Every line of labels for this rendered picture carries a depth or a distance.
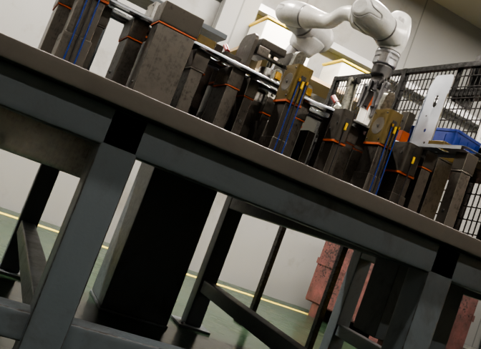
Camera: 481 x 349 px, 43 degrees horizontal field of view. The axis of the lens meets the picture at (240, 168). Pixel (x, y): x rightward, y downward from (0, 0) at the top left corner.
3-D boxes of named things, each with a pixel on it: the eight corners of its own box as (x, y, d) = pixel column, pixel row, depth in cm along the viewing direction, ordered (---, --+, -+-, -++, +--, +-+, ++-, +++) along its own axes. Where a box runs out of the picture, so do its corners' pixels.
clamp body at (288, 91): (263, 171, 176) (303, 61, 179) (245, 168, 187) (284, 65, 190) (281, 179, 179) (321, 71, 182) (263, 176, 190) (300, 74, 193)
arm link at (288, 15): (305, -4, 253) (323, 12, 262) (278, -10, 266) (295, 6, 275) (291, 23, 253) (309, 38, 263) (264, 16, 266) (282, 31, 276)
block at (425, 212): (411, 236, 211) (444, 140, 214) (396, 232, 219) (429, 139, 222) (427, 243, 215) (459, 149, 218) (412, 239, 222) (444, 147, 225)
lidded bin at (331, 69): (352, 109, 562) (361, 83, 564) (375, 106, 527) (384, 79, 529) (312, 89, 546) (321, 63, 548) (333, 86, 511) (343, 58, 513)
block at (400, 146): (386, 224, 195) (415, 141, 197) (364, 218, 205) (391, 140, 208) (403, 230, 198) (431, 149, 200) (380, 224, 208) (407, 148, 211)
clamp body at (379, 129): (359, 212, 188) (396, 108, 191) (338, 207, 199) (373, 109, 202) (375, 218, 191) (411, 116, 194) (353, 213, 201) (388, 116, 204)
